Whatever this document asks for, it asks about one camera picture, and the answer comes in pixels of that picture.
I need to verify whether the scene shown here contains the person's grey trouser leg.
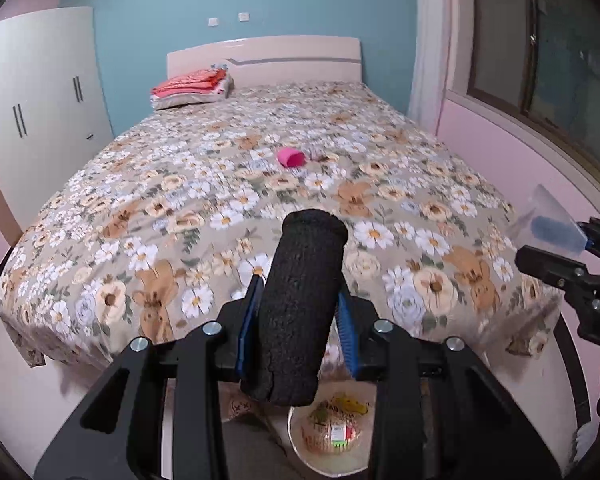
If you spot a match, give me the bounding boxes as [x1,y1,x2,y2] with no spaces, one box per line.
[220,420,301,480]

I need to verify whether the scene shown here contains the pink cup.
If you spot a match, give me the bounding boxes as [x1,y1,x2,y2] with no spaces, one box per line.
[276,147,307,168]

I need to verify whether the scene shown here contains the folded pink red clothes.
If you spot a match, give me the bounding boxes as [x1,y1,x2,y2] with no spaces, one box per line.
[151,75,233,110]

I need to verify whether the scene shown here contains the clear plastic cup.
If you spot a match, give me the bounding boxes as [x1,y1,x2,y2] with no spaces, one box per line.
[505,184,588,256]

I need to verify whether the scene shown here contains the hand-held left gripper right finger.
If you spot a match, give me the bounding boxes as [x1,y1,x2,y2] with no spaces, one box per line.
[335,291,563,480]

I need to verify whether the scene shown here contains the cream bed headboard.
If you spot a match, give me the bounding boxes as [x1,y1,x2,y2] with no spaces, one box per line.
[166,35,363,90]

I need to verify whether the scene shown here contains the window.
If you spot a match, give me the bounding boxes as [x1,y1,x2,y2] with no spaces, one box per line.
[467,0,600,181]

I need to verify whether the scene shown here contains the folded pink blanket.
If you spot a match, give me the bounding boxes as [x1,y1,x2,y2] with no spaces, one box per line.
[151,67,229,98]

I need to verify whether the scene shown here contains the black foam cylinder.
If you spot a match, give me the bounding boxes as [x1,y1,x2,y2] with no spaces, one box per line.
[240,208,349,407]

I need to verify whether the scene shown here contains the white wardrobe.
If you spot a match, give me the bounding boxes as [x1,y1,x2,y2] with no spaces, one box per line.
[0,6,115,233]

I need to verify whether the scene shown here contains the beige bear slipper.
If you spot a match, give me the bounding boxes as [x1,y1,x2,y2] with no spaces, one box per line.
[223,385,266,421]

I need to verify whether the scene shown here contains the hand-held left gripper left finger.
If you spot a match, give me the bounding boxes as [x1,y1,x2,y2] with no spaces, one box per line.
[32,275,266,480]

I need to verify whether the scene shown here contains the bed with floral bedspread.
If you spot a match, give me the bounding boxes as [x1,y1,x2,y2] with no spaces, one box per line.
[0,80,563,368]

